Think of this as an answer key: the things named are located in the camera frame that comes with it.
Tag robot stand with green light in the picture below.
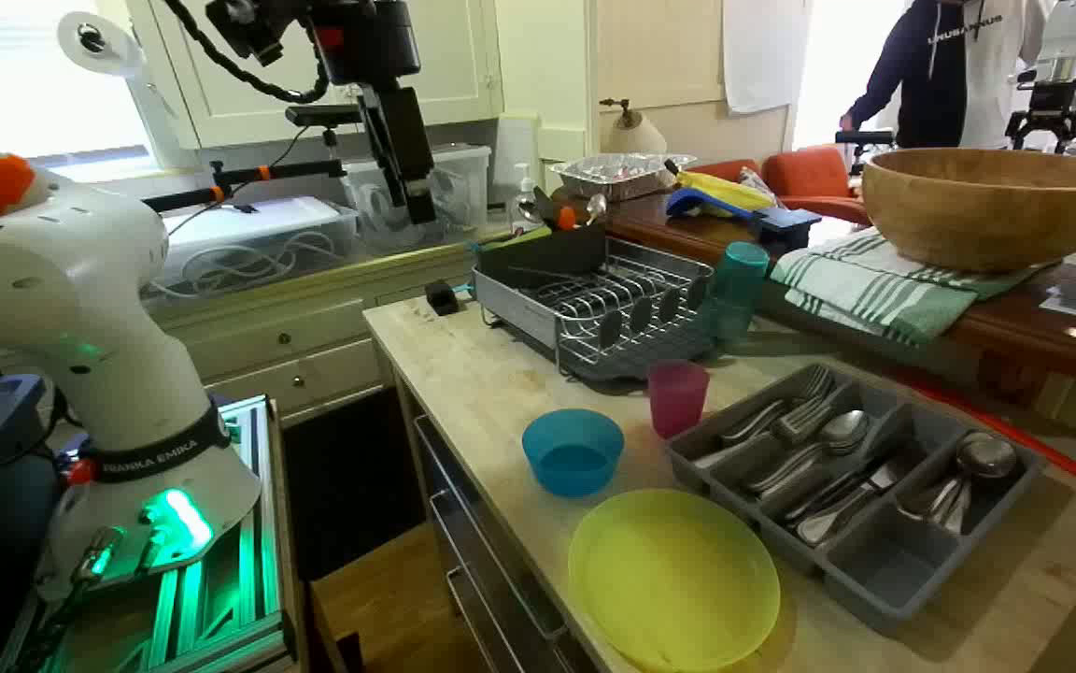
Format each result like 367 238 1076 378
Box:
0 394 306 673

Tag yellow plastic item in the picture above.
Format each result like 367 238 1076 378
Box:
674 168 776 216

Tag blue plastic bowl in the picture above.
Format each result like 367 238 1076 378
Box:
518 403 626 502

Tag cream drawer cabinet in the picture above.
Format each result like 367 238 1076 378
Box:
137 228 531 435

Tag red chair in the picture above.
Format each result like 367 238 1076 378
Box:
685 141 868 228

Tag white container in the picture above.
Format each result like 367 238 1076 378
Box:
491 111 544 191

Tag brown wooden table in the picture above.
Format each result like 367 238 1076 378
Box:
599 185 1076 403

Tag white hanging sheet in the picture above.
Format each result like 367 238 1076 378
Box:
722 0 813 120

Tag pink plastic cup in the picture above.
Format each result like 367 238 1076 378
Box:
646 359 712 443

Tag white dome lamp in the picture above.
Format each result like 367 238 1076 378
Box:
593 94 674 161

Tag light wood kitchen cart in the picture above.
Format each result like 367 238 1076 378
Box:
361 293 1076 673

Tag aluminium foil tray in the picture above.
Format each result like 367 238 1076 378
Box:
557 150 696 203

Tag large wooden bowl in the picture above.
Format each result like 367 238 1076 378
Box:
861 146 1076 276

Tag clear storage bin with cables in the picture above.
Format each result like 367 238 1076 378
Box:
149 195 367 302

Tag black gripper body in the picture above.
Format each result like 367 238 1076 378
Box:
306 0 427 91

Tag black plastic block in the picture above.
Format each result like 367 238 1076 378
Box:
423 276 466 318

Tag dark gray utensil caddy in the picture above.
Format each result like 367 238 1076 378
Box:
475 228 611 299

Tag green striped dish towel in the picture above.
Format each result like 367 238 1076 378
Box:
767 228 1039 352

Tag black bar camera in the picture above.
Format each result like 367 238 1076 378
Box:
284 101 367 132

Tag white equipment on stand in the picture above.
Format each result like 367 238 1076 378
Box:
1000 0 1076 153

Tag person in dark jacket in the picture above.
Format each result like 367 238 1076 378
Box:
838 0 1054 153

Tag steel and gray dish rack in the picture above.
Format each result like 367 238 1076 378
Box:
471 223 724 384

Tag white paper roll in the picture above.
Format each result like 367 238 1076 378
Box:
56 9 144 81

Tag metal fork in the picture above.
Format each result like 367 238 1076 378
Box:
773 369 861 444

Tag metal table knife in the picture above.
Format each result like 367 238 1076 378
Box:
795 461 904 551
691 394 802 471

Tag metal scoop with orange band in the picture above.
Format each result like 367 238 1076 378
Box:
544 185 618 238

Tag gray utensil organizer tray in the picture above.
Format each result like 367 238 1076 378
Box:
665 359 1049 632

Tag white wall cabinet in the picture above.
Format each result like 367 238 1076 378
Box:
123 0 506 161

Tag large metal spoon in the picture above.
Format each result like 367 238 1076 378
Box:
748 406 873 502

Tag teal plastic cup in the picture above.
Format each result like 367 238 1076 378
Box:
705 238 776 352

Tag yellow-green plastic plate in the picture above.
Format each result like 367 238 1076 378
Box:
564 485 785 673

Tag black mount bar orange clamps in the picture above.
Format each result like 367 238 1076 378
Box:
142 153 351 215

